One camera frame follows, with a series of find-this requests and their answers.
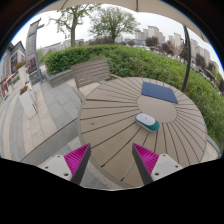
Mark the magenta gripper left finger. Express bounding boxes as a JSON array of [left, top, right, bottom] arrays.
[[41, 143, 92, 186]]

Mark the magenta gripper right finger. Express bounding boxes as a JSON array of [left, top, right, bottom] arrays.
[[131, 142, 184, 186]]

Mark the white and teal computer mouse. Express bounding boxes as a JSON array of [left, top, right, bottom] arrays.
[[135, 113, 160, 132]]

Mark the dark blue mouse pad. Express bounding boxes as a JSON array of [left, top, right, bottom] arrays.
[[141, 82, 178, 104]]

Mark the round slatted beige table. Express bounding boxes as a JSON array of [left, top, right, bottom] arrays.
[[78, 77, 207, 187]]

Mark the white planter box with flowers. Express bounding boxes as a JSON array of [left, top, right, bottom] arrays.
[[19, 85, 37, 119]]

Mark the beige slatted outdoor chair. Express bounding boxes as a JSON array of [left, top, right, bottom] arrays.
[[72, 59, 119, 102]]

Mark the tall grey sign pillar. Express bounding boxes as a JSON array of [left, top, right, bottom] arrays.
[[26, 20, 43, 85]]

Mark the dark umbrella pole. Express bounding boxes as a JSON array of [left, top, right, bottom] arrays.
[[181, 25, 191, 92]]

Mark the leafy tree left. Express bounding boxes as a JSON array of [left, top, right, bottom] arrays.
[[49, 3, 101, 46]]

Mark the leafy tree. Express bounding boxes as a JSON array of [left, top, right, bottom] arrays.
[[49, 3, 101, 46], [89, 7, 140, 42]]

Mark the leafy tree right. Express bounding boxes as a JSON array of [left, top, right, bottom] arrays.
[[89, 7, 140, 42]]

